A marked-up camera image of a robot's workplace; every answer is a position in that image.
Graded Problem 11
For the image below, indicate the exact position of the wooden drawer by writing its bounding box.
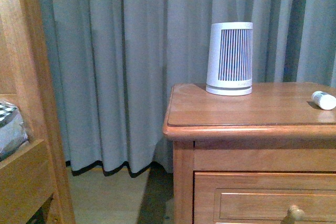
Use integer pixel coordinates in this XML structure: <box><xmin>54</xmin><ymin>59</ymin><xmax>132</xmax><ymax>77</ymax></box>
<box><xmin>194</xmin><ymin>172</ymin><xmax>335</xmax><ymax>223</ymax></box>

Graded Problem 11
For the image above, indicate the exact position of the white medicine bottle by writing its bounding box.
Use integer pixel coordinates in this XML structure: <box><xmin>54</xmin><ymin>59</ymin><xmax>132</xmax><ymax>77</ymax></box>
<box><xmin>311</xmin><ymin>91</ymin><xmax>336</xmax><ymax>110</ymax></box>

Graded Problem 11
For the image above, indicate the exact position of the white cylindrical air purifier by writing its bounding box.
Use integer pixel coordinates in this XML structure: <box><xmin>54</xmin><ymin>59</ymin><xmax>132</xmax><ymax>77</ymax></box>
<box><xmin>206</xmin><ymin>22</ymin><xmax>253</xmax><ymax>96</ymax></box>

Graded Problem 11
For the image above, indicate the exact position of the grey curtain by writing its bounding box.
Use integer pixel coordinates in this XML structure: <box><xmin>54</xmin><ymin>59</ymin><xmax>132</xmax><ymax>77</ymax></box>
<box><xmin>39</xmin><ymin>0</ymin><xmax>335</xmax><ymax>173</ymax></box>

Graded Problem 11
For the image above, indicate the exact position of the wooden nightstand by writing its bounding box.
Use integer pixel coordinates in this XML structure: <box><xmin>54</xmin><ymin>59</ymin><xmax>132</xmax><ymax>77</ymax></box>
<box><xmin>163</xmin><ymin>82</ymin><xmax>335</xmax><ymax>223</ymax></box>

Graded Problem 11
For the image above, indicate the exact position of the black white checkered sheet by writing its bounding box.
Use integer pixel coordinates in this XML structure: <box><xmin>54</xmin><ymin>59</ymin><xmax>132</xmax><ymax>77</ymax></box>
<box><xmin>1</xmin><ymin>101</ymin><xmax>18</xmax><ymax>127</ymax></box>

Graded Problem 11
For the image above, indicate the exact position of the wooden bed frame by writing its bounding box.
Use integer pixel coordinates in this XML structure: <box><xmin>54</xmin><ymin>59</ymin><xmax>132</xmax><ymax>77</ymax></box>
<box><xmin>1</xmin><ymin>0</ymin><xmax>75</xmax><ymax>223</ymax></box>

